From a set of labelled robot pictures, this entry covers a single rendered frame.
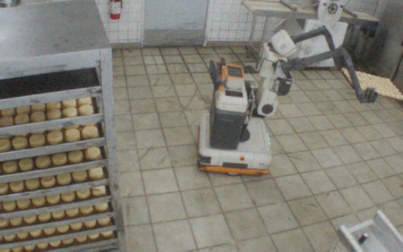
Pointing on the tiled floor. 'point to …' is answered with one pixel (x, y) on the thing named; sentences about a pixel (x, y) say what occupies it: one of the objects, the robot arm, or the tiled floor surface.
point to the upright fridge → (389, 39)
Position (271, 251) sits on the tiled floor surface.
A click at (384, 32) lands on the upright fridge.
